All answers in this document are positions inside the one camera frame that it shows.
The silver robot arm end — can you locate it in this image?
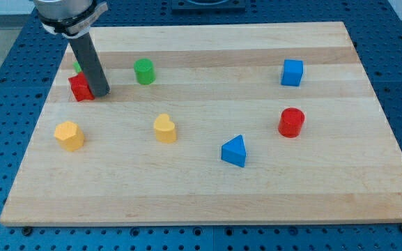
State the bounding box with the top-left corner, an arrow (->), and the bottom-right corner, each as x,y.
33,0 -> 109,39

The yellow heart block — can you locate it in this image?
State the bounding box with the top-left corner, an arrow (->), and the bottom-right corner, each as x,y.
153,114 -> 177,144

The blue triangle block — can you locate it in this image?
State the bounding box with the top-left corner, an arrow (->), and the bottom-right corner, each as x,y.
221,135 -> 247,167

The wooden board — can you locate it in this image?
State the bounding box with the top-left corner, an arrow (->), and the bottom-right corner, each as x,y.
0,22 -> 402,227

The green cylinder block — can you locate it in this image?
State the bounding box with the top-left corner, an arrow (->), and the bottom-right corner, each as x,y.
134,59 -> 155,85

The red cylinder block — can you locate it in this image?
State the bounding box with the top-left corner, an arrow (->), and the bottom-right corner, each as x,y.
278,107 -> 305,138

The blue cube block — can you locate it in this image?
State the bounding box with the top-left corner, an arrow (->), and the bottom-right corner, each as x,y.
281,59 -> 304,86

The red star block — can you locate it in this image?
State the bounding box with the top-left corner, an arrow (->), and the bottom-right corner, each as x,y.
68,72 -> 95,102

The yellow hexagon block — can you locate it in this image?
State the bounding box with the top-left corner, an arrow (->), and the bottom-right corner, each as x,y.
54,121 -> 85,151

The green block behind rod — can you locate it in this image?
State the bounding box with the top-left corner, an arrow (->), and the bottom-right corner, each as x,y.
73,61 -> 82,74

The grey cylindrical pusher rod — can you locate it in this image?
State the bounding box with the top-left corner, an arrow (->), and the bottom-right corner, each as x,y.
69,33 -> 110,98

